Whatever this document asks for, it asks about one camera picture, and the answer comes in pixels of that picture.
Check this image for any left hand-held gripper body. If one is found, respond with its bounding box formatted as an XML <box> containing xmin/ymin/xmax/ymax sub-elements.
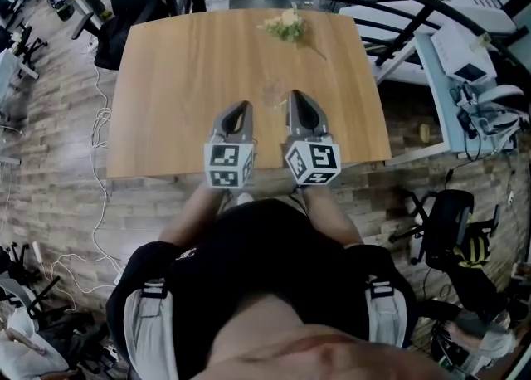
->
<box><xmin>202</xmin><ymin>132</ymin><xmax>256</xmax><ymax>191</ymax></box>

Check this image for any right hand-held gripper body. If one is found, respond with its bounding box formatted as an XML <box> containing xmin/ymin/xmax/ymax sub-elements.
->
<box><xmin>283</xmin><ymin>133</ymin><xmax>343</xmax><ymax>187</ymax></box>

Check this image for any clear glass vase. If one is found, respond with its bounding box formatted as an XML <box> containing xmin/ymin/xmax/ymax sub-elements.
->
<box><xmin>261</xmin><ymin>77</ymin><xmax>289</xmax><ymax>110</ymax></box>

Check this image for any person's left forearm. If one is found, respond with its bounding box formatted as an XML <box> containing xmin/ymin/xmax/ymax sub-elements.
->
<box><xmin>159</xmin><ymin>183</ymin><xmax>223</xmax><ymax>249</ymax></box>

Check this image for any person's right forearm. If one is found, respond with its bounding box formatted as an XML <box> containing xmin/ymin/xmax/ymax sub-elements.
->
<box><xmin>302</xmin><ymin>185</ymin><xmax>365</xmax><ymax>246</ymax></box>

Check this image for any pale flower bouquet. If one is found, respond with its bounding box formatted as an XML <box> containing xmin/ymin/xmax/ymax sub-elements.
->
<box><xmin>256</xmin><ymin>6</ymin><xmax>328</xmax><ymax>61</ymax></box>

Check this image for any person's black shirt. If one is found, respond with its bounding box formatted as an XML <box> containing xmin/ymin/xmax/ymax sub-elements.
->
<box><xmin>105</xmin><ymin>198</ymin><xmax>419</xmax><ymax>380</ymax></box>

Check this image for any white table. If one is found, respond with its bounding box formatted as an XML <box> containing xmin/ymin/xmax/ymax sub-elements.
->
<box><xmin>412</xmin><ymin>31</ymin><xmax>520</xmax><ymax>160</ymax></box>

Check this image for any black mesh office chair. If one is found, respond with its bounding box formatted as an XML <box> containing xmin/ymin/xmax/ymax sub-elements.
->
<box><xmin>71</xmin><ymin>0</ymin><xmax>168</xmax><ymax>71</ymax></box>

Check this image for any white microwave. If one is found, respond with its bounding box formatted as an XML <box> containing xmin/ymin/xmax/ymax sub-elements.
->
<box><xmin>430</xmin><ymin>22</ymin><xmax>499</xmax><ymax>85</ymax></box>

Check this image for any grey white office chair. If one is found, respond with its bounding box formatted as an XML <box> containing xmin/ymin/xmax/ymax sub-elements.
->
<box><xmin>455</xmin><ymin>82</ymin><xmax>531</xmax><ymax>156</ymax></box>

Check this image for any yellow black garment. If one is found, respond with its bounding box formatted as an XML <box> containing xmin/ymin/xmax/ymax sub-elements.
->
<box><xmin>453</xmin><ymin>211</ymin><xmax>491</xmax><ymax>268</ymax></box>

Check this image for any person's face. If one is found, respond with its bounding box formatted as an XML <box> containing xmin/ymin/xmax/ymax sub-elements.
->
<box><xmin>206</xmin><ymin>294</ymin><xmax>458</xmax><ymax>380</ymax></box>

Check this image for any black bin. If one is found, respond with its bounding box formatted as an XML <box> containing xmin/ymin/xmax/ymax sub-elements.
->
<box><xmin>48</xmin><ymin>0</ymin><xmax>76</xmax><ymax>23</ymax></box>

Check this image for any white power strip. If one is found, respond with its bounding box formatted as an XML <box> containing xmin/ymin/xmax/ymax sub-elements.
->
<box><xmin>30</xmin><ymin>240</ymin><xmax>46</xmax><ymax>266</ymax></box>

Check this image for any table with blue cloth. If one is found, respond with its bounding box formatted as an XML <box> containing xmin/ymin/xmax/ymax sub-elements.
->
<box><xmin>0</xmin><ymin>47</ymin><xmax>22</xmax><ymax>110</ymax></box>

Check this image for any black chair base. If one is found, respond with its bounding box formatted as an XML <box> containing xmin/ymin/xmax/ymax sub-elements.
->
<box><xmin>0</xmin><ymin>244</ymin><xmax>75</xmax><ymax>322</ymax></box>

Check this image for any white floor cable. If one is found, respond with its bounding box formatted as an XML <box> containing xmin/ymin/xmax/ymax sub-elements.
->
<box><xmin>84</xmin><ymin>35</ymin><xmax>126</xmax><ymax>289</ymax></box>
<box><xmin>40</xmin><ymin>252</ymin><xmax>122</xmax><ymax>295</ymax></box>

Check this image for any black cable bundle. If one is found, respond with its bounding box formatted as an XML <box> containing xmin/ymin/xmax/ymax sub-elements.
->
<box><xmin>449</xmin><ymin>82</ymin><xmax>485</xmax><ymax>160</ymax></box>

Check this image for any grey shoulder strap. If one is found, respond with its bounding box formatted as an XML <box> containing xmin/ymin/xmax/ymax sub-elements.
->
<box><xmin>363</xmin><ymin>277</ymin><xmax>411</xmax><ymax>349</ymax></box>
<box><xmin>123</xmin><ymin>277</ymin><xmax>180</xmax><ymax>380</ymax></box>

